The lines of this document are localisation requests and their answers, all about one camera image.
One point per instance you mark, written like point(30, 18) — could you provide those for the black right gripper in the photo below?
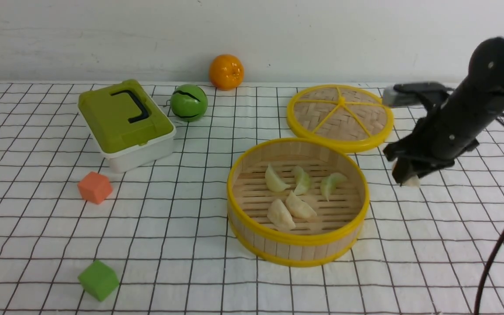
point(447, 130)

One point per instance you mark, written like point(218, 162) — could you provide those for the white dumpling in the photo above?
point(411, 181)
point(280, 217)
point(299, 208)

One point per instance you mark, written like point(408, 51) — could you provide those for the pale green dumpling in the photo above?
point(329, 184)
point(273, 181)
point(302, 181)

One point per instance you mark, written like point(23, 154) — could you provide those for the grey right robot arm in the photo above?
point(486, 67)

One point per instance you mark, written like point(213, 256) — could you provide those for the yellow woven steamer lid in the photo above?
point(345, 117)

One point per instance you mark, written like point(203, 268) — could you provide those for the bamboo steamer tray yellow rim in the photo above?
point(313, 242)

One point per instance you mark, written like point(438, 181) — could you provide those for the green foam cube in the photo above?
point(98, 280)

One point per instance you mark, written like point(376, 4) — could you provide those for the orange foam cube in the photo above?
point(95, 188)

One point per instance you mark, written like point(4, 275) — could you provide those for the green lidded storage box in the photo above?
point(129, 128)

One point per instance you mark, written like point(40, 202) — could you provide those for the orange toy fruit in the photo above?
point(226, 72)

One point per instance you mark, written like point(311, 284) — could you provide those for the green striped toy ball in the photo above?
point(189, 102)

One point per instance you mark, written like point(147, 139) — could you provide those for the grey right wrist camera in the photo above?
point(426, 93)

